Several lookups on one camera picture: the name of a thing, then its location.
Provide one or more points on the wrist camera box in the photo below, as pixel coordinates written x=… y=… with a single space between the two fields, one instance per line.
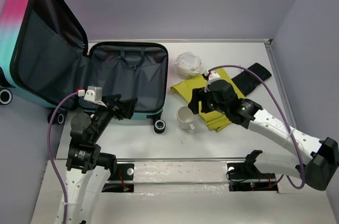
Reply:
x=93 y=94
x=211 y=75

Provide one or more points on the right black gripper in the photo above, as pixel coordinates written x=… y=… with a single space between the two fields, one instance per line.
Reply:
x=197 y=94

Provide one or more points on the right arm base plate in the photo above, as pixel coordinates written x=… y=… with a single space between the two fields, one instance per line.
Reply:
x=244 y=178

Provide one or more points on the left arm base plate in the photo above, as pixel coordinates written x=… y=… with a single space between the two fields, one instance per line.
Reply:
x=122 y=180

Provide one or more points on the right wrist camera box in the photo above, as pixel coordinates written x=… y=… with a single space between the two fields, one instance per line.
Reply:
x=211 y=75

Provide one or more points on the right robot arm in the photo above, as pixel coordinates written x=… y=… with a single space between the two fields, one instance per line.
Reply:
x=313 y=160

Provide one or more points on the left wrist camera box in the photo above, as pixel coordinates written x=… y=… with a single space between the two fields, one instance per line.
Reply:
x=93 y=94

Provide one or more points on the white ceramic mug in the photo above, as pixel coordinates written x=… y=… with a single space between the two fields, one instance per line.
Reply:
x=186 y=118

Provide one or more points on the pink and teal suitcase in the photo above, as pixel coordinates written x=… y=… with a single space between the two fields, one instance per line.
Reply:
x=46 y=56

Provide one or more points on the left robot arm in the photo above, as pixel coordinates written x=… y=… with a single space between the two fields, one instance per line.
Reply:
x=87 y=168

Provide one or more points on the yellow cloth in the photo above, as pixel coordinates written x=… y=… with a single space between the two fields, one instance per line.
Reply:
x=214 y=120

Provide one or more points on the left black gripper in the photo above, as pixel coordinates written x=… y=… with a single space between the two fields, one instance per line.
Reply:
x=126 y=107

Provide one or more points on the white hat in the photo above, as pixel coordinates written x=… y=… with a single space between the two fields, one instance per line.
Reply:
x=187 y=65

